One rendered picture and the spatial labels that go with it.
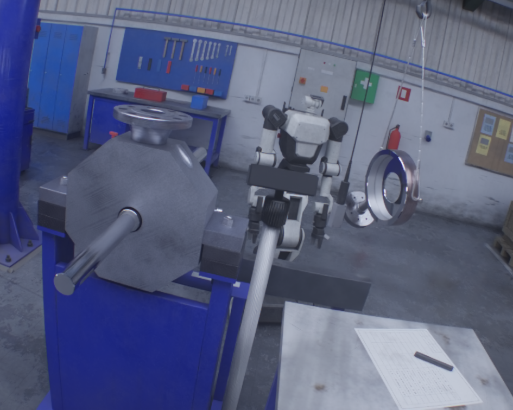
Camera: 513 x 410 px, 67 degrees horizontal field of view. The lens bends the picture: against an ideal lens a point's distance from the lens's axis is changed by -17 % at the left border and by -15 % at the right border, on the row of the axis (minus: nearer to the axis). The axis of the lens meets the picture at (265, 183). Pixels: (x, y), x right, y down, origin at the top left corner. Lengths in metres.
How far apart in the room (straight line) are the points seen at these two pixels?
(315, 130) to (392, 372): 1.76
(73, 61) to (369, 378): 6.29
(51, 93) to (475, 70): 6.50
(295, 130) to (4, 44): 2.06
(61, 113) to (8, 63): 3.94
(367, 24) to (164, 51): 3.02
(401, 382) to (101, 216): 1.06
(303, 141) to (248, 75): 3.91
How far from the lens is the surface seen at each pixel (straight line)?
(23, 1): 3.21
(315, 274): 1.83
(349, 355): 1.38
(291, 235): 2.82
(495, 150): 7.23
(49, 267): 1.69
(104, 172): 1.42
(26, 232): 3.64
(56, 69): 7.09
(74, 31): 6.96
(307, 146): 2.76
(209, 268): 1.43
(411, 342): 1.55
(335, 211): 2.27
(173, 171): 1.34
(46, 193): 1.56
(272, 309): 2.92
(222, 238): 1.38
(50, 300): 1.77
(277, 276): 1.84
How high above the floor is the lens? 1.63
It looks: 15 degrees down
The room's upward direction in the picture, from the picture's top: 12 degrees clockwise
